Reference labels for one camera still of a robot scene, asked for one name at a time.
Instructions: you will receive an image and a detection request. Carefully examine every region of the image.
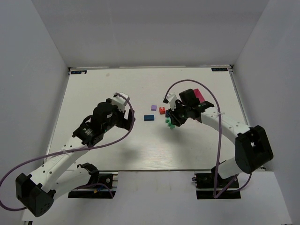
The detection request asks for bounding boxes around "left corner label sticker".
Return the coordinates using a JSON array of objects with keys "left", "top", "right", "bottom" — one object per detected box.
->
[{"left": 71, "top": 70, "right": 87, "bottom": 75}]

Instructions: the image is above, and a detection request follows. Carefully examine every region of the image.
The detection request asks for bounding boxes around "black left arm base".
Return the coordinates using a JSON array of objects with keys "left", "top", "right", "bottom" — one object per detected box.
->
[{"left": 68, "top": 172, "right": 118, "bottom": 199}]

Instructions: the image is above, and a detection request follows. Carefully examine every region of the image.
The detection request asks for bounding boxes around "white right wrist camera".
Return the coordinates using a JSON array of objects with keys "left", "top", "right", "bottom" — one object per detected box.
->
[{"left": 163, "top": 93, "right": 177, "bottom": 111}]

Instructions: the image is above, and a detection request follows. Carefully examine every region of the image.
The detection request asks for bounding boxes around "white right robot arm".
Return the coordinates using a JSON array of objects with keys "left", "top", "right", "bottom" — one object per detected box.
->
[{"left": 164, "top": 89, "right": 274, "bottom": 179}]

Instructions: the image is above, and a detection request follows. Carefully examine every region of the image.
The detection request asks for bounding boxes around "red cube block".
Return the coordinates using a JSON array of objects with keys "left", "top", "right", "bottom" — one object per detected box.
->
[{"left": 159, "top": 107, "right": 165, "bottom": 115}]

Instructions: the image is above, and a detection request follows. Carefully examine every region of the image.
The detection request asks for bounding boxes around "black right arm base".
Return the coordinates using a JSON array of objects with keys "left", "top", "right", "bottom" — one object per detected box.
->
[{"left": 191, "top": 172, "right": 241, "bottom": 200}]

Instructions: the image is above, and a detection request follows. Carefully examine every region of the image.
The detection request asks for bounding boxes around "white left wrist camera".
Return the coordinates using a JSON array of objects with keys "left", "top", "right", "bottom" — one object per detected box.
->
[{"left": 111, "top": 92, "right": 130, "bottom": 113}]

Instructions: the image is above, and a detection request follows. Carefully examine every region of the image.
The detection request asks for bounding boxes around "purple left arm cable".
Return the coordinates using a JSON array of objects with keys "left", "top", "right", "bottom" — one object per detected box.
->
[{"left": 0, "top": 93, "right": 136, "bottom": 210}]

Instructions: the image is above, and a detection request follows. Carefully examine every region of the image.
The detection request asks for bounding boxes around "dark blue rectangular block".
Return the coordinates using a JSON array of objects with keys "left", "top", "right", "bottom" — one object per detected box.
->
[{"left": 143, "top": 115, "right": 155, "bottom": 121}]

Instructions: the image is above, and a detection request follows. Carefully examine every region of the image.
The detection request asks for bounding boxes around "right corner label sticker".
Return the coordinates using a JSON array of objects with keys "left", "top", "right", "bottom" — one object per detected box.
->
[{"left": 211, "top": 67, "right": 228, "bottom": 72}]

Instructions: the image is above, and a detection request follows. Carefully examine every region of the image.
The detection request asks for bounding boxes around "green hospital arch block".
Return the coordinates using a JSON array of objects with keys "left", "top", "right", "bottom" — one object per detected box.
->
[{"left": 165, "top": 118, "right": 176, "bottom": 129}]

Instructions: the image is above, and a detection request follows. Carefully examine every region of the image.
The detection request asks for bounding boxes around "corner label sticker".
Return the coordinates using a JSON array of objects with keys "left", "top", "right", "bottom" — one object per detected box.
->
[
  {"left": 71, "top": 70, "right": 87, "bottom": 75},
  {"left": 211, "top": 67, "right": 228, "bottom": 72}
]

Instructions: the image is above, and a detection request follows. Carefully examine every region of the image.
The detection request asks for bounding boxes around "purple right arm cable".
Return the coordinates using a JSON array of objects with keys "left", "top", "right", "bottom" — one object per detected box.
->
[{"left": 163, "top": 79, "right": 253, "bottom": 199}]

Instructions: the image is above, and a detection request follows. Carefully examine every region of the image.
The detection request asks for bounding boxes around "purple cube block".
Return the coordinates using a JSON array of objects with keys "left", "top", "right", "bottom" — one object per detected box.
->
[{"left": 151, "top": 105, "right": 157, "bottom": 111}]

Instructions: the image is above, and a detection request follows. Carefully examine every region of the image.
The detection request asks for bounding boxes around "pink plastic box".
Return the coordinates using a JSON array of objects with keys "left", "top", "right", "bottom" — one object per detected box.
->
[{"left": 193, "top": 89, "right": 205, "bottom": 103}]

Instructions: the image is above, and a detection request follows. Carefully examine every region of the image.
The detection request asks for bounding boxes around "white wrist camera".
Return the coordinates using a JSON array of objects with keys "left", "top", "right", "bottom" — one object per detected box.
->
[
  {"left": 111, "top": 92, "right": 130, "bottom": 113},
  {"left": 163, "top": 93, "right": 177, "bottom": 111}
]

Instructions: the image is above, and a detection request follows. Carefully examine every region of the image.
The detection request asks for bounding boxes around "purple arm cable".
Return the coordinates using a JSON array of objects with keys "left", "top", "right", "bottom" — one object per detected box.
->
[
  {"left": 0, "top": 93, "right": 136, "bottom": 210},
  {"left": 163, "top": 79, "right": 253, "bottom": 199}
]

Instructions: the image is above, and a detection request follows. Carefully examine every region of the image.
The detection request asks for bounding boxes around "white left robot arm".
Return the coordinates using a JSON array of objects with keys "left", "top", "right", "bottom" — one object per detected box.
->
[{"left": 15, "top": 93, "right": 135, "bottom": 217}]

